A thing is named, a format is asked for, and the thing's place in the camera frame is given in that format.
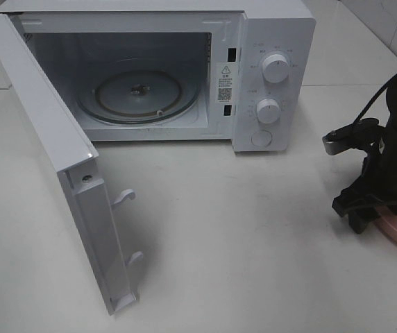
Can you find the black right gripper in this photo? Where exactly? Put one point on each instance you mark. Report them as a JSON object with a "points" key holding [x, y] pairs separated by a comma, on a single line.
{"points": [[377, 184]]}

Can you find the round white door button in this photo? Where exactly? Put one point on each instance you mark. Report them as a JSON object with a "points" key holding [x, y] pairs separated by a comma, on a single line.
{"points": [[261, 139]]}

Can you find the white microwave door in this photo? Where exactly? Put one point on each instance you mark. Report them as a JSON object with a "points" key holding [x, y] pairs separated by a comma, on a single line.
{"points": [[73, 158]]}

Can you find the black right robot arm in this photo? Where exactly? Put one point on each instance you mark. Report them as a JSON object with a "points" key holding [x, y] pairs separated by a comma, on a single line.
{"points": [[377, 184]]}

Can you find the lower white timer knob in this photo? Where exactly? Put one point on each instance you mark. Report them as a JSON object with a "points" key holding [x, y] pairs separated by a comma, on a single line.
{"points": [[267, 111]]}

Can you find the upper white power knob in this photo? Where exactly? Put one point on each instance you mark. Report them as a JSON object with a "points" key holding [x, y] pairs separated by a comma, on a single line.
{"points": [[275, 67]]}

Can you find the white microwave oven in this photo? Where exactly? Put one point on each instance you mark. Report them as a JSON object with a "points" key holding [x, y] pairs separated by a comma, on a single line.
{"points": [[69, 37]]}

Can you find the white warning label sticker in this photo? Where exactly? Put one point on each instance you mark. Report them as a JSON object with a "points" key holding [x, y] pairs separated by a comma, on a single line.
{"points": [[225, 77]]}

